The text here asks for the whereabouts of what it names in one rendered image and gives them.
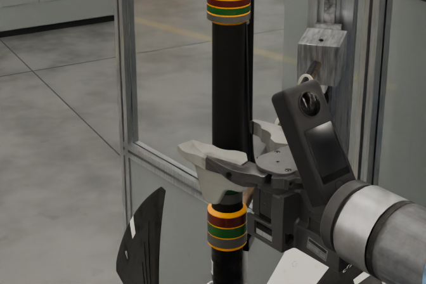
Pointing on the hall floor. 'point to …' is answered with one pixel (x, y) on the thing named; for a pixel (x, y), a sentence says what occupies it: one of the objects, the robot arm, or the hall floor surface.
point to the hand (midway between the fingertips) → (219, 131)
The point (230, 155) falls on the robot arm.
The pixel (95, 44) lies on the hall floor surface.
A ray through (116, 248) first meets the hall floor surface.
